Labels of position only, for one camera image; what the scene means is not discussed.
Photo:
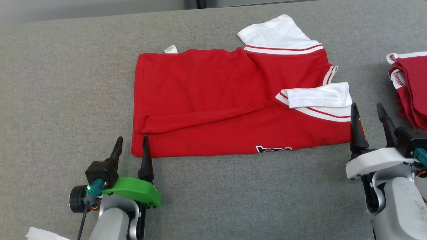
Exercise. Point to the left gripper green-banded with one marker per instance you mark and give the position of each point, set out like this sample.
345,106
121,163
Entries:
136,190

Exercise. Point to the right gripper white-banded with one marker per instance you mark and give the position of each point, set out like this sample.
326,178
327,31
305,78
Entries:
377,160

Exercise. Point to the red white-trimmed garment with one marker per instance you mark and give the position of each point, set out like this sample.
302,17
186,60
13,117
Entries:
417,86

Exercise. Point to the red white sleeved shirt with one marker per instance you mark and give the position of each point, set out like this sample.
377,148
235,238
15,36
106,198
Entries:
200,100

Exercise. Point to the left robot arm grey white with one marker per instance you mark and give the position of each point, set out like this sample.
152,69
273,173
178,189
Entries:
113,220

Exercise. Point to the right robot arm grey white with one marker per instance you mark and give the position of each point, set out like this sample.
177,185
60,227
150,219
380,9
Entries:
400,203

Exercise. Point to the white fabric piece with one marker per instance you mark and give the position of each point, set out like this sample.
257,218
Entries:
43,235

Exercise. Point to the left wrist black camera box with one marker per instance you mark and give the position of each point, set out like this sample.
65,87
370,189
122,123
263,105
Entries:
101,171

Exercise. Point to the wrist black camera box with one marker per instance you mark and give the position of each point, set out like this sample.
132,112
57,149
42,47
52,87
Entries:
101,171
408,140

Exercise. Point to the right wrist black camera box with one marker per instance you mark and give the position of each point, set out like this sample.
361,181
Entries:
408,140

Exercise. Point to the grey partition post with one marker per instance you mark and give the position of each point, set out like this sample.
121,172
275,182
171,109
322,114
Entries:
200,3

